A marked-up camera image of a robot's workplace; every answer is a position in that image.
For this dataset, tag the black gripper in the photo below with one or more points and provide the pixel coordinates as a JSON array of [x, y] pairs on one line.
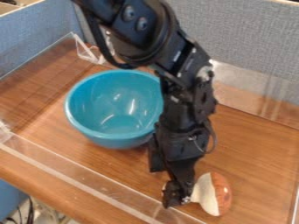
[[175, 148]]

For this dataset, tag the white brown toy mushroom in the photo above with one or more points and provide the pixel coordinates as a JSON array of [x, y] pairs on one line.
[[212, 192]]

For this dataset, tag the black blue robot arm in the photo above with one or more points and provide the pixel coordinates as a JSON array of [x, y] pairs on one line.
[[138, 34]]

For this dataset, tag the blue plastic bowl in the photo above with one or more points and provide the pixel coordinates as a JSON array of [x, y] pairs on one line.
[[114, 106]]

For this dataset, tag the clear acrylic front barrier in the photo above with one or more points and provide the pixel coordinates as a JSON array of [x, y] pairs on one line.
[[90, 197]]

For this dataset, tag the clear acrylic barrier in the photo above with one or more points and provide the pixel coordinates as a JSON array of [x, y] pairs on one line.
[[262, 94], [90, 197]]

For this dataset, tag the clear acrylic back barrier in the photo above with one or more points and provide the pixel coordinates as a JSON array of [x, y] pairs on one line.
[[262, 94]]

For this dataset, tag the clear acrylic corner bracket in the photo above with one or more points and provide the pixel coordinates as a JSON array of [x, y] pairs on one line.
[[89, 53]]

